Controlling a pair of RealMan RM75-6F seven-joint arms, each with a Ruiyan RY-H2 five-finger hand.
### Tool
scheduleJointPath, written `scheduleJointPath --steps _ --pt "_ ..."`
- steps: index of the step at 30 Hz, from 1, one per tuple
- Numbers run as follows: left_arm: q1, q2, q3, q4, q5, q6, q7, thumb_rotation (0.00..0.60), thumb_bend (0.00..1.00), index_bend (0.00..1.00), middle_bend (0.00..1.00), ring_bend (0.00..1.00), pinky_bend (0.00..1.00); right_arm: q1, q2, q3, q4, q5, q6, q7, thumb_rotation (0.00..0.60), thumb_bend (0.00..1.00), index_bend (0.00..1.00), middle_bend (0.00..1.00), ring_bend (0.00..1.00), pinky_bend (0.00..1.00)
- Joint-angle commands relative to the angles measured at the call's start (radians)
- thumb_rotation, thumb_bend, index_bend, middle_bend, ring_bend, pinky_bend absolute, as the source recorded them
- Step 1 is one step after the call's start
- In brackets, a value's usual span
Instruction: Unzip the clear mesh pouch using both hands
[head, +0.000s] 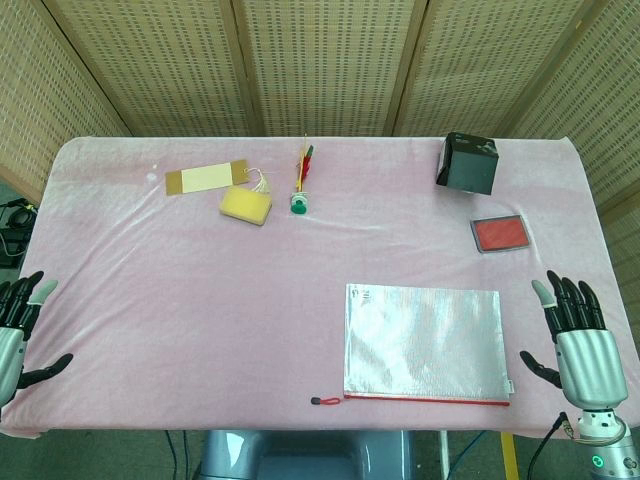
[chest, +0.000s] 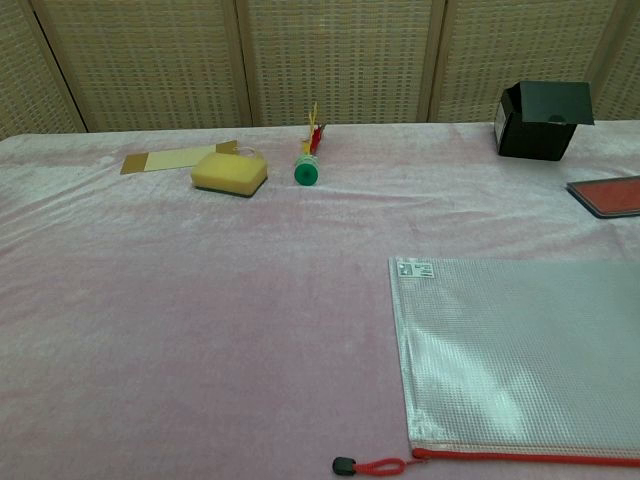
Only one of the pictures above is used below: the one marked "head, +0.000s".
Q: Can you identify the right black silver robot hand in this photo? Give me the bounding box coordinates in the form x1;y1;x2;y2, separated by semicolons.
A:
519;270;629;411

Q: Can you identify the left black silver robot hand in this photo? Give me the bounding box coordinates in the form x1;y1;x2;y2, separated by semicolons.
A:
0;271;75;409

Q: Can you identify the silver zipper pouch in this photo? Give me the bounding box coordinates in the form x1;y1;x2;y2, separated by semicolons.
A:
342;283;512;407

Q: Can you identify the black equipment on floor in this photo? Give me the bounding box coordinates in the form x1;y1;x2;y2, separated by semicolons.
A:
0;197;39;269

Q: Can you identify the red ink pad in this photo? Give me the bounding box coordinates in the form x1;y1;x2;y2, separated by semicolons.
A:
469;213;531;255

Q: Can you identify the pink tablecloth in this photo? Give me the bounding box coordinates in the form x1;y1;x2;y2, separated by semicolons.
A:
0;134;621;440

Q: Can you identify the black box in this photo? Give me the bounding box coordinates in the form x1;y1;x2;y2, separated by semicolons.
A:
434;131;501;196

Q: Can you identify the yellow sponge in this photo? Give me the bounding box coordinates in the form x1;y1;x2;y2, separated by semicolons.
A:
218;185;274;227

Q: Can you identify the grey-blue robot torso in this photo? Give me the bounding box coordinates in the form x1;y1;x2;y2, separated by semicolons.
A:
192;428;416;480

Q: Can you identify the green base feather shuttlecock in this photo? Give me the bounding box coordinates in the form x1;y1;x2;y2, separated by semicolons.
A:
289;132;316;217

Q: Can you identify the bamboo folding screen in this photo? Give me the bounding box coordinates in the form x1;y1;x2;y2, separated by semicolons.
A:
0;0;640;331

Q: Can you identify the black right hand cable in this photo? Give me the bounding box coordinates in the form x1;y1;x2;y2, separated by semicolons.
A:
528;410;572;480

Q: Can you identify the blue floor cable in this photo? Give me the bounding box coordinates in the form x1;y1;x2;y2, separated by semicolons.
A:
449;430;485;480

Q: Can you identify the brown paper tag with string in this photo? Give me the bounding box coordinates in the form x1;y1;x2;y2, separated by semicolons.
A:
164;158;274;198

